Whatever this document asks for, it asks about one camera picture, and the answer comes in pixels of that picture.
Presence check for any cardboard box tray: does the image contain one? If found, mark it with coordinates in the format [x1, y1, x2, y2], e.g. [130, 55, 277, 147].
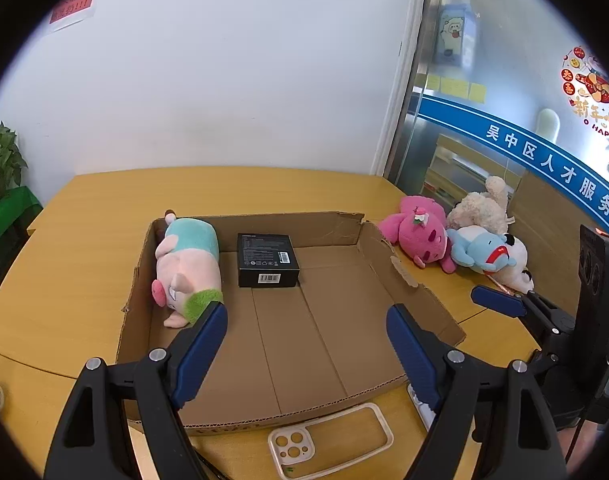
[114, 210, 468, 437]

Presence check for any clear white phone case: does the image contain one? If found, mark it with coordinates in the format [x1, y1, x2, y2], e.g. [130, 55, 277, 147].
[268, 402, 394, 479]

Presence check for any white dog plush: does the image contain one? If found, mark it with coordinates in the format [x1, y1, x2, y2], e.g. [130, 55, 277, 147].
[483, 232, 535, 295]

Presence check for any red wall notice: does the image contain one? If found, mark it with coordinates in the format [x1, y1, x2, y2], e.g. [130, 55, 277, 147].
[48, 0, 95, 30]

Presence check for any pink teal pig plush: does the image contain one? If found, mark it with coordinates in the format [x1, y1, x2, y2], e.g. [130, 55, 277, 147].
[152, 210, 223, 330]

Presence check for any black UGREEN box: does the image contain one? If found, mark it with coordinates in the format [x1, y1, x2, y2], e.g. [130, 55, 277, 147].
[237, 233, 300, 288]

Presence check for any blue elephant plush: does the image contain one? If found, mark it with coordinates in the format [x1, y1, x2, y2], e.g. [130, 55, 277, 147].
[446, 226, 517, 274]

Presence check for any potted green plant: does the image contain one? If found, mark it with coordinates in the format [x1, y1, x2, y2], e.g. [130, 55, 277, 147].
[0, 122, 28, 199]

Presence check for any green cloth covered bench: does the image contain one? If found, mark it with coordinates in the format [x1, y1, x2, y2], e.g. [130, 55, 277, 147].
[0, 185, 44, 256]

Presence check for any pink bear plush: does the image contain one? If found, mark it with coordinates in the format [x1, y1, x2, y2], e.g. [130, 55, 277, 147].
[378, 195, 456, 274]

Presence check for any cream bunny plush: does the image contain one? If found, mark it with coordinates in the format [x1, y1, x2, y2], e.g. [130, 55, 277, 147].
[446, 176, 515, 234]

